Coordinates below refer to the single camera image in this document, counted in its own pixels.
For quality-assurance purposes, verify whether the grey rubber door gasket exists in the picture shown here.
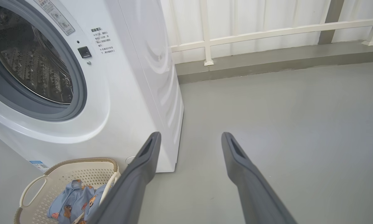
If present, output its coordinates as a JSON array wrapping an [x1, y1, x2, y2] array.
[[0, 0, 87, 122]]

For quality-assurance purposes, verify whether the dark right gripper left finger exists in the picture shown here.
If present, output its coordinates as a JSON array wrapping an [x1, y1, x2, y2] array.
[[87, 132, 162, 224]]

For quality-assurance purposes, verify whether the white washing machine body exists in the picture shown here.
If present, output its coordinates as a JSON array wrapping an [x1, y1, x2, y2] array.
[[0, 0, 184, 173]]

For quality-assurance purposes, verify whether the blue bear print garment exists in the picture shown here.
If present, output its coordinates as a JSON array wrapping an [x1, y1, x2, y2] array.
[[81, 184, 108, 222], [47, 180, 94, 224]]

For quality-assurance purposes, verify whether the black door latch socket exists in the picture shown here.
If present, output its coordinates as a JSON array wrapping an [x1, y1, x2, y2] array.
[[78, 46, 92, 59]]

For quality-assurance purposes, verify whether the long instruction sticker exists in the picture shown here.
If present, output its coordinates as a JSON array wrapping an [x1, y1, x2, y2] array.
[[34, 0, 76, 36]]

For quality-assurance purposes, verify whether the blue energy label sticker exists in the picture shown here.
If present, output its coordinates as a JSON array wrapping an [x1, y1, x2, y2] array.
[[29, 160, 50, 172]]

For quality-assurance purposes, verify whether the stainless steel washing machine drum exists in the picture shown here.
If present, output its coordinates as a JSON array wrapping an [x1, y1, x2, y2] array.
[[0, 5, 73, 105]]

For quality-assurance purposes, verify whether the cream perforated laundry basket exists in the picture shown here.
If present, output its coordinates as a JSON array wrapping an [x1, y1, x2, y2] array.
[[14, 157, 121, 224]]

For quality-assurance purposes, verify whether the white metal railing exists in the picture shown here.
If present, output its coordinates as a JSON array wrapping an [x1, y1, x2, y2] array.
[[169, 0, 373, 66]]

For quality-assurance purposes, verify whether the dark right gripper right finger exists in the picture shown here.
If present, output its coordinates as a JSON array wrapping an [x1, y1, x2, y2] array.
[[221, 132, 299, 224]]

